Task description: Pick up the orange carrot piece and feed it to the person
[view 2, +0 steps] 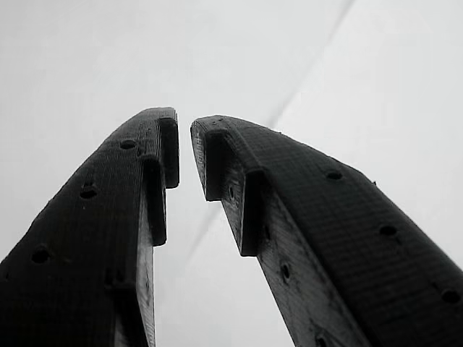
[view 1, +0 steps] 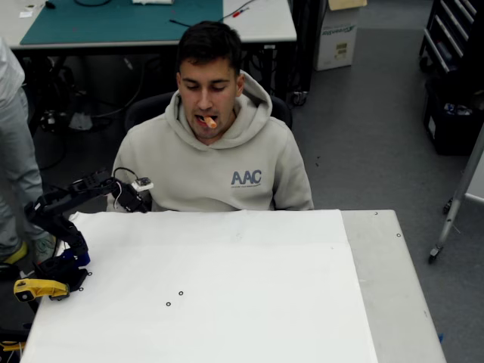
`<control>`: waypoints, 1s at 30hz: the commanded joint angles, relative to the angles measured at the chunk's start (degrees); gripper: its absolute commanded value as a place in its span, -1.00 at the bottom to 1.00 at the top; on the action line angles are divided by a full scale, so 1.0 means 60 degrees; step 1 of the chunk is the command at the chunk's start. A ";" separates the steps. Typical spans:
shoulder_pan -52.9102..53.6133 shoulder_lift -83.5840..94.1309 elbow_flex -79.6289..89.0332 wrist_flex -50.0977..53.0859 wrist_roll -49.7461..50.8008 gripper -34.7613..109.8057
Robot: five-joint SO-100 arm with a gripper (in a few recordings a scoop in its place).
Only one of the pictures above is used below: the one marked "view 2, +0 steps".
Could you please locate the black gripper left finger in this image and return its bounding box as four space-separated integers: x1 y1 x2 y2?
0 106 181 347

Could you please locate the white sheet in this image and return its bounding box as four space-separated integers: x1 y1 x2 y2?
0 0 463 347

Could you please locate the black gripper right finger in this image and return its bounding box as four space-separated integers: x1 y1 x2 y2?
190 115 463 347

